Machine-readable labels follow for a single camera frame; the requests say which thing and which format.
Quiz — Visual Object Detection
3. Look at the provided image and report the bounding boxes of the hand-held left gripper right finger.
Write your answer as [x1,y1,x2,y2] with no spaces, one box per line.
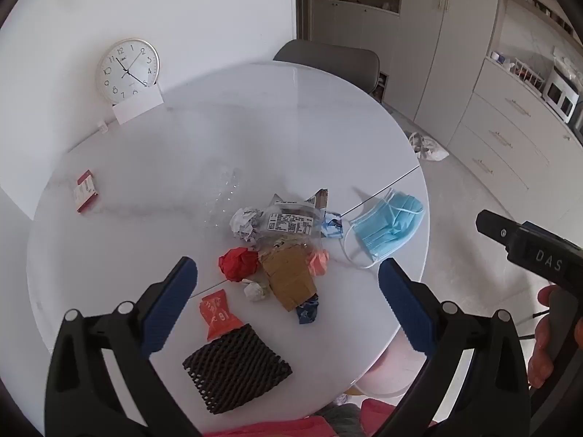
[373,257,531,437]

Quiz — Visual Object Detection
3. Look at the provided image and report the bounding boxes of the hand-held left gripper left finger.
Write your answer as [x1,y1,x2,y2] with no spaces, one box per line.
[44,256,201,437]

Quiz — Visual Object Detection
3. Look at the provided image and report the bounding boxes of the pink trash bin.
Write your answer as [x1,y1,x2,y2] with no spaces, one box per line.
[353,328,431,399]

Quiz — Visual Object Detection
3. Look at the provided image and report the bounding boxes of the white printed paper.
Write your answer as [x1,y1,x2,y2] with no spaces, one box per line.
[229,206,264,242]

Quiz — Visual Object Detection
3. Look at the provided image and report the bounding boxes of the person's right hand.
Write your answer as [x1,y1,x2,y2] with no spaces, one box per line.
[527,284,562,390]

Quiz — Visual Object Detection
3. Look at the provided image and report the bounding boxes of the orange wrapper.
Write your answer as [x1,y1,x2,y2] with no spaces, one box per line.
[199,292,244,342]

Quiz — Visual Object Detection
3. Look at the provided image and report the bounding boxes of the blue face mask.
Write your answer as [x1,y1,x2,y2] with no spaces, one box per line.
[343,190,426,269]

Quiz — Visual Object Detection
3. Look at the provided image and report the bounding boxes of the red crumpled paper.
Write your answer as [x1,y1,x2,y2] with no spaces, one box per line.
[218,247,260,284]

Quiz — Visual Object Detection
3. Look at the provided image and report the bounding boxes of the small white crumpled paper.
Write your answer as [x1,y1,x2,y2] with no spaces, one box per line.
[243,277,273,302]

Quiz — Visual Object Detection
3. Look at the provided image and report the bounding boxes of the black foam net sleeve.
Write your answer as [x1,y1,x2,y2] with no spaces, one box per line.
[182,323,293,415]

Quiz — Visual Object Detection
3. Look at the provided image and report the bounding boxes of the dark blue crumpled wrapper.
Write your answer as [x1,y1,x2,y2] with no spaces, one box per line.
[295,295,320,325]

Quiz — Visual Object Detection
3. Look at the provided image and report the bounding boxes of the pink crumpled paper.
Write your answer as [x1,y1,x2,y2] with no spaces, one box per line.
[305,248,329,277]

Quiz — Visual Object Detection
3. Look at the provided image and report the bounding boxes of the beige drawer cabinet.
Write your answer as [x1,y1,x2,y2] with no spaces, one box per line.
[449,57,579,219]

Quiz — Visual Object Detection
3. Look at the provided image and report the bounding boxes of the white plastic bag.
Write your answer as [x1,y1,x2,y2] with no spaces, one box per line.
[407,131,450,161]

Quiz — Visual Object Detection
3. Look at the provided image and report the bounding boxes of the light blue crumpled wrapper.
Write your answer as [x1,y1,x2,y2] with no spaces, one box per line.
[321,212,344,239]

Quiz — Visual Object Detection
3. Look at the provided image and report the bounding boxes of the brown cardboard piece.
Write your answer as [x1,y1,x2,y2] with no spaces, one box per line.
[259,243,318,312]

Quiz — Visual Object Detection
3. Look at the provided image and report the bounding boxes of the clear crushed plastic bottle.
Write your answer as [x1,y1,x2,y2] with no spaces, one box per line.
[203,164,247,233]

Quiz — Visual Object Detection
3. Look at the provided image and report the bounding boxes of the grey quilted trousers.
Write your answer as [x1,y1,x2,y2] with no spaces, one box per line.
[314,416,365,437]

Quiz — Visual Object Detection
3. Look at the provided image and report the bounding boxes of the small red white box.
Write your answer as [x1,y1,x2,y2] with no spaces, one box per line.
[74,170,98,214]

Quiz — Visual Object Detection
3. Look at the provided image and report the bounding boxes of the clear plastic bag with label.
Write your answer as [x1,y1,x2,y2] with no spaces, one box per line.
[255,188,329,256]

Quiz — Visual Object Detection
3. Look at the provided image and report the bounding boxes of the pink printed garment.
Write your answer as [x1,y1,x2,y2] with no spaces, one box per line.
[200,398,402,437]

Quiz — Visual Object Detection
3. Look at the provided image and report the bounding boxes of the tall beige cabinet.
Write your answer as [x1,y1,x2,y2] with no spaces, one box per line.
[298,0,504,135]

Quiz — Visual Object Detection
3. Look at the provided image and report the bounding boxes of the white card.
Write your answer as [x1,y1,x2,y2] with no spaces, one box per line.
[111,86,165,126]

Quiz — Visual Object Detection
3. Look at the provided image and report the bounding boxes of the grey shell chair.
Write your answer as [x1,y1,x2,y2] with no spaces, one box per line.
[272,39,381,94]

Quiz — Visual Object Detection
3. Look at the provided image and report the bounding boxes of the white wire rack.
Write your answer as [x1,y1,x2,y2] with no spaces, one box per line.
[510,57,547,87]

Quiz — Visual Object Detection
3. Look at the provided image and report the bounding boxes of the round white wall clock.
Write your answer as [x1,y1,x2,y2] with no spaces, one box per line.
[95,39,161,105]

